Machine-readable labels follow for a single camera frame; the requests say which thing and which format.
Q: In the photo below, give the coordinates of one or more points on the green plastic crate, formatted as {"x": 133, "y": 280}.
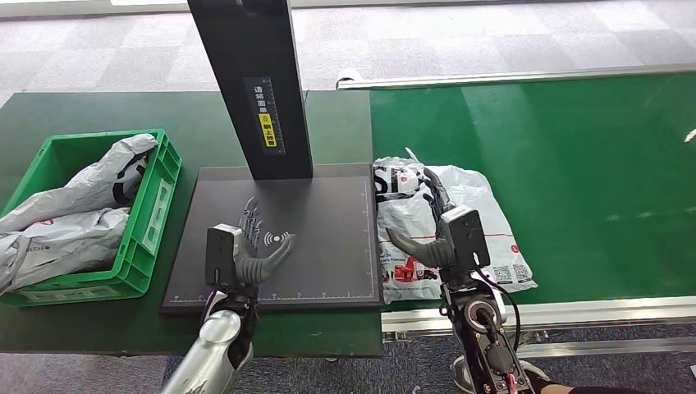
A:
{"x": 157, "y": 206}

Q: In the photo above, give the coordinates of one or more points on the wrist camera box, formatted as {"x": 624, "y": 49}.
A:
{"x": 467, "y": 236}
{"x": 220, "y": 255}

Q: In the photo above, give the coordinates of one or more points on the black inbound scanner machine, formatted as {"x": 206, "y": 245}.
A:
{"x": 326, "y": 228}

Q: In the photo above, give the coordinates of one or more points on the plain grey package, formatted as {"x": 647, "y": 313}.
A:
{"x": 65, "y": 245}

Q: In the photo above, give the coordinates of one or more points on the white package with red print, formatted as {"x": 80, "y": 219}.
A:
{"x": 489, "y": 206}

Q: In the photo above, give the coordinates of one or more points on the person's leg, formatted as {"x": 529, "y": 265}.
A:
{"x": 598, "y": 390}

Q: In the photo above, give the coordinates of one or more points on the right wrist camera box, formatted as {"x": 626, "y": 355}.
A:
{"x": 467, "y": 236}

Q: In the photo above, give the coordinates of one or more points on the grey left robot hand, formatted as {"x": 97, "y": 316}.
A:
{"x": 261, "y": 266}

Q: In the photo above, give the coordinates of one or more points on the green conveyor belt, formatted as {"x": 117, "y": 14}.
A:
{"x": 571, "y": 163}

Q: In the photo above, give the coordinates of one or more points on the grey package with black print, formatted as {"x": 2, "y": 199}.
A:
{"x": 81, "y": 190}

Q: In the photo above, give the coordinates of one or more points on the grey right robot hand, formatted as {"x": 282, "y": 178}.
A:
{"x": 429, "y": 253}

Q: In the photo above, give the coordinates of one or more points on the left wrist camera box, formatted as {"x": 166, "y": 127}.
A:
{"x": 220, "y": 255}

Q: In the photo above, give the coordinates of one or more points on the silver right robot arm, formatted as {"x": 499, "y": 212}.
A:
{"x": 489, "y": 348}

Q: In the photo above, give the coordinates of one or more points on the aluminium conveyor side rail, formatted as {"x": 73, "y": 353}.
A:
{"x": 598, "y": 312}

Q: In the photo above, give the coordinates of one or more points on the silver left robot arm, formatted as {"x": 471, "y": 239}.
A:
{"x": 212, "y": 348}

